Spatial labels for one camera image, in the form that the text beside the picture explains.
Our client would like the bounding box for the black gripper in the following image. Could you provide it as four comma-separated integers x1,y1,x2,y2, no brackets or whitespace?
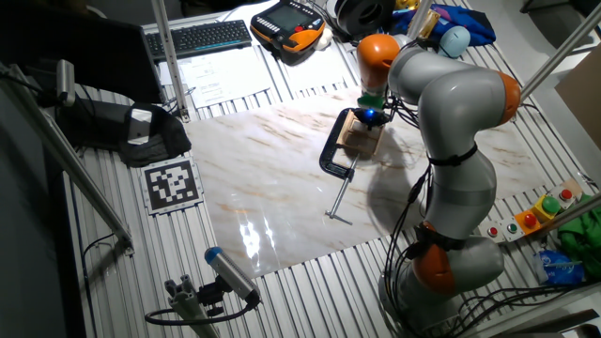
351,106,393,132

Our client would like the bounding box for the small wooden sliding window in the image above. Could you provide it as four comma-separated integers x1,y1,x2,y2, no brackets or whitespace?
335,114,386,157

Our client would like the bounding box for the green gripper mounting flange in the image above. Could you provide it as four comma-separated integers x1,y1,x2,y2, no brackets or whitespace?
356,93,386,112

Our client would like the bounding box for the black C-clamp steel screw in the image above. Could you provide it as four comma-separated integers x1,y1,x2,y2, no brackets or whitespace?
318,107,365,226

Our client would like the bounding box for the white printed paper sheet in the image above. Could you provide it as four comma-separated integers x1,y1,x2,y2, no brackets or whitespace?
180,46,274,110
281,46,349,94

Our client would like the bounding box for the black filament spool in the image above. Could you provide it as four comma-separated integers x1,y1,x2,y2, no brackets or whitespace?
333,0,398,41

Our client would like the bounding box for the light blue rounded mouse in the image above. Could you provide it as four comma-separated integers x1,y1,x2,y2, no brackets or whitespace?
437,25,471,59

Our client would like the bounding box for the marble pattern mat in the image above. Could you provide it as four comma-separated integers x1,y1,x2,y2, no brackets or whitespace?
184,86,548,279

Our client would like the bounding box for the black orange teach pendant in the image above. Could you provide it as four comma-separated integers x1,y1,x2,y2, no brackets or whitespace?
250,0,327,66

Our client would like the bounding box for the blue cloth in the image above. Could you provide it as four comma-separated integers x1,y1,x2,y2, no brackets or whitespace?
389,3,497,47

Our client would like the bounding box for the small red button white box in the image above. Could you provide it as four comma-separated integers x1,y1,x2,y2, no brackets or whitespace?
478,220,506,244

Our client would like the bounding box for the small green button white box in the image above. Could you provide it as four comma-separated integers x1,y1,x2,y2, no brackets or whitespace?
500,216,525,240

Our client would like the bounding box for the red button orange box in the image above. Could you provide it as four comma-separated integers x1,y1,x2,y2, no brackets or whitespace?
514,208,543,236

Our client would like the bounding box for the black computer keyboard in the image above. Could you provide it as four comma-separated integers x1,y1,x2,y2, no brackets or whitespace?
144,19,254,61

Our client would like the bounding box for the green button yellow box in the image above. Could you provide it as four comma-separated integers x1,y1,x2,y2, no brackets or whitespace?
532,194,562,224

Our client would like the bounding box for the red button grey box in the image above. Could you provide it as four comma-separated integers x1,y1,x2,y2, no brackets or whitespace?
548,185,577,210

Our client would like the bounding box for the black white fiducial marker board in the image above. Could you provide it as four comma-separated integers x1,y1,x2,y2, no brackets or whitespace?
139,156,205,216

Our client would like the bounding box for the black fabric bag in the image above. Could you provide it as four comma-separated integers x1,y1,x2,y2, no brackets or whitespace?
55,98,193,169

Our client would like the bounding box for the brown cardboard box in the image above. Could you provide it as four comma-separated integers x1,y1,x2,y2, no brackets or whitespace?
554,55,601,151

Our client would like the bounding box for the small grey white box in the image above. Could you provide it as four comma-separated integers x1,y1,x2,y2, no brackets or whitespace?
127,108,154,146

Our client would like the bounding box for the blue plastic bag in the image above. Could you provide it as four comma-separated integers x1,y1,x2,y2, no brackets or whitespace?
532,248,586,286

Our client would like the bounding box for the green cloth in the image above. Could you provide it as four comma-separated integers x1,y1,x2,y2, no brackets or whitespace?
557,192,601,283

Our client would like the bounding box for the short aluminium profile stand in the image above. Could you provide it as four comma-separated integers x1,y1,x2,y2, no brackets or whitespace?
163,274,222,338

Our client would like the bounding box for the black computer monitor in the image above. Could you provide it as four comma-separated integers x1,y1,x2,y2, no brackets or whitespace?
0,4,165,104

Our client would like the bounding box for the aluminium frame post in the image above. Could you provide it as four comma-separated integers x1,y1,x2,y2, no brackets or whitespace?
150,0,191,123
0,60,135,257
519,2,601,102
537,192,601,236
406,0,436,41

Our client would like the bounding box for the golden metal bracket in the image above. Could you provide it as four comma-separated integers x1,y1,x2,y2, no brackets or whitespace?
417,8,441,41

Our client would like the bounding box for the silver camera blue end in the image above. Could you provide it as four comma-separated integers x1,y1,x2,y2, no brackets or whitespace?
204,246,262,309

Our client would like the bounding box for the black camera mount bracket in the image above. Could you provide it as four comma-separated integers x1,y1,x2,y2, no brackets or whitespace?
196,276,227,318

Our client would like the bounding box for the black camera cable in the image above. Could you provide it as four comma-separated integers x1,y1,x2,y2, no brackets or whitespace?
144,300,260,327

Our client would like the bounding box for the aluminium frame beam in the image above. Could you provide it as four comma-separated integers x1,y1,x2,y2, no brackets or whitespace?
462,293,601,338

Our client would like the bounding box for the silver depth camera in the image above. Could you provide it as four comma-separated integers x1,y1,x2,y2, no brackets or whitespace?
54,58,77,108

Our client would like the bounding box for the thin black cable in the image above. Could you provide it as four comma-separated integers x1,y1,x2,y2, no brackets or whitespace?
81,232,116,338

